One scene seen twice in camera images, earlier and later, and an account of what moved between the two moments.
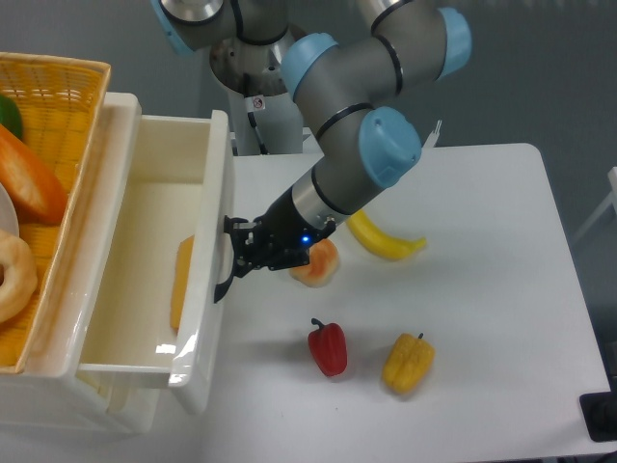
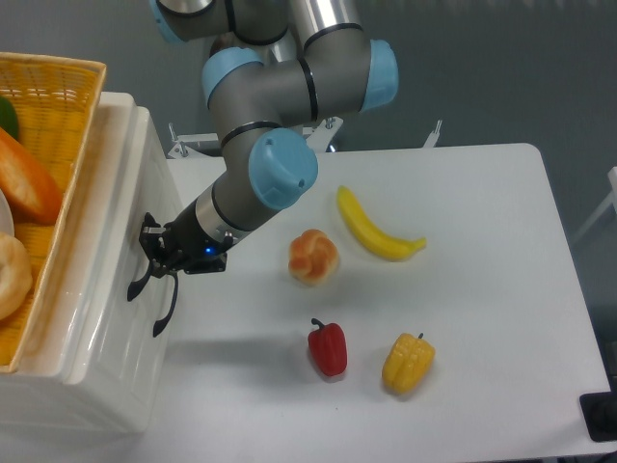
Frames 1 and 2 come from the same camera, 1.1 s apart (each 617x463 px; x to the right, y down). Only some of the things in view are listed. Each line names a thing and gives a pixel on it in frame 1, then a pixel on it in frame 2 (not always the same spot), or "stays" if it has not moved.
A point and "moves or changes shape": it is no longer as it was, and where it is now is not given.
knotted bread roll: (323, 264) stays
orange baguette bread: (35, 191) stays
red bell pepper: (329, 347) stays
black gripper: (279, 238) to (184, 246)
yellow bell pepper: (407, 364) stays
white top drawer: (169, 188) moves or changes shape
